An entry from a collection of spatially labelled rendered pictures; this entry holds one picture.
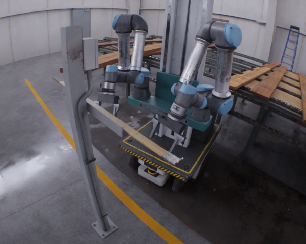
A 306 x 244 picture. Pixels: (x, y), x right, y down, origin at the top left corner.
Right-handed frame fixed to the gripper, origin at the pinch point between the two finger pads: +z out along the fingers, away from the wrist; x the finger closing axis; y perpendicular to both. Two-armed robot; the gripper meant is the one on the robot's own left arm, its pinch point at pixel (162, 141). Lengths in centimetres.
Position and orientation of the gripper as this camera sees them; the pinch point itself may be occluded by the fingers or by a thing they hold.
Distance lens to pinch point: 92.8
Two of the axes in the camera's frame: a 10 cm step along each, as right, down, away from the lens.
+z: -4.1, 8.7, 2.7
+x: 7.4, 4.9, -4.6
